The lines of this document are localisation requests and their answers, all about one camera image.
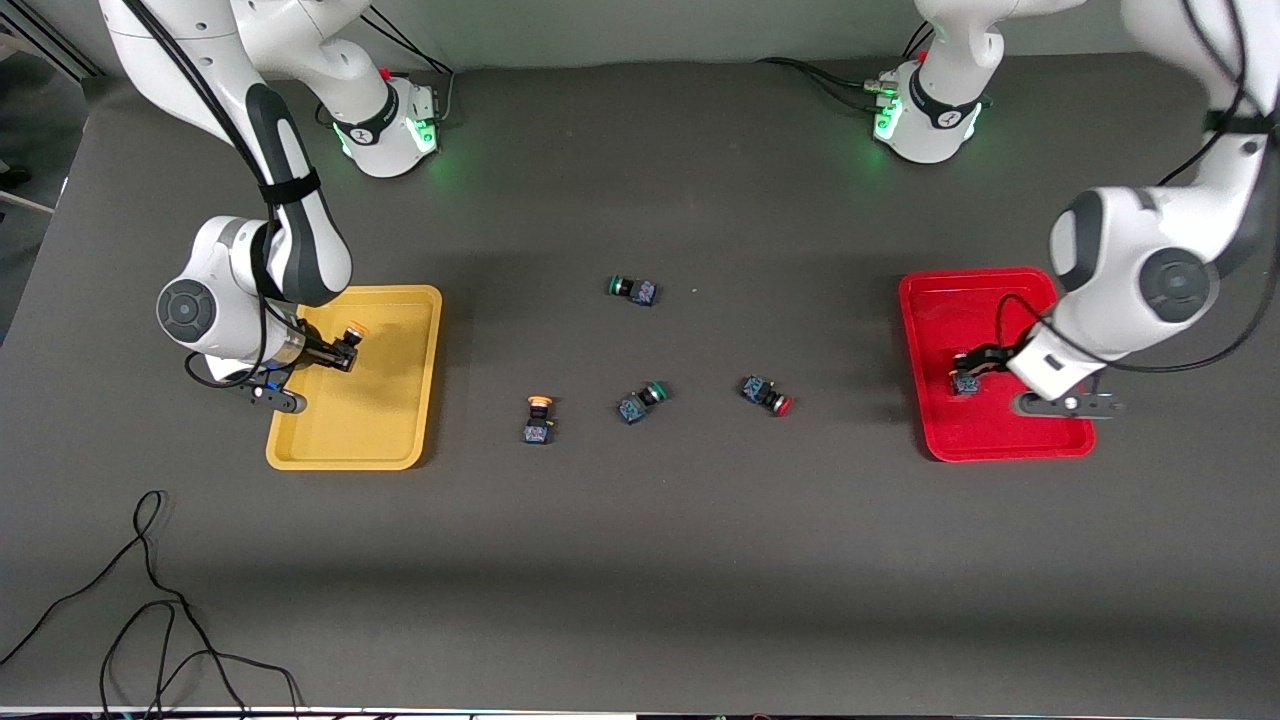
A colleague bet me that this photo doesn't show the red plastic tray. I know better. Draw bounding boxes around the red plastic tray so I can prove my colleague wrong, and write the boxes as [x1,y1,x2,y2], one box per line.
[897,266,1098,464]

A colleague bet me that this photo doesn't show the thin black loose cable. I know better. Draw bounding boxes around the thin black loose cable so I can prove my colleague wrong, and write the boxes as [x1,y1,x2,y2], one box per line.
[0,489,303,720]

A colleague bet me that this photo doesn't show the yellow plastic tray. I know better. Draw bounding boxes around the yellow plastic tray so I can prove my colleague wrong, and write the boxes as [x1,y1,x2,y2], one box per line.
[265,284,444,472]

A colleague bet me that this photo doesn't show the black arm base cable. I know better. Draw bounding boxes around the black arm base cable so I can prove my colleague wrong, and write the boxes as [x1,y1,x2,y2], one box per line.
[756,56,893,111]
[360,12,457,129]

